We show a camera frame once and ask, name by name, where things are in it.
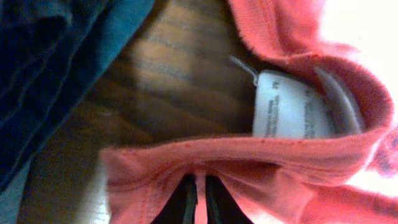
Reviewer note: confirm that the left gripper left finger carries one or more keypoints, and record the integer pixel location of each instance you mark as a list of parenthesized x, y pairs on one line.
[(181, 206)]

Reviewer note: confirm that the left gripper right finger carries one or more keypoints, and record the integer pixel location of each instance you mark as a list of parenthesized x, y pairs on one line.
[(221, 208)]

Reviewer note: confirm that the coral red t-shirt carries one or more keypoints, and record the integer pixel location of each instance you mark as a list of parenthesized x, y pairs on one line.
[(323, 147)]

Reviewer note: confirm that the folded dark navy garment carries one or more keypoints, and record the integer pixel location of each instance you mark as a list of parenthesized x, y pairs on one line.
[(52, 52)]

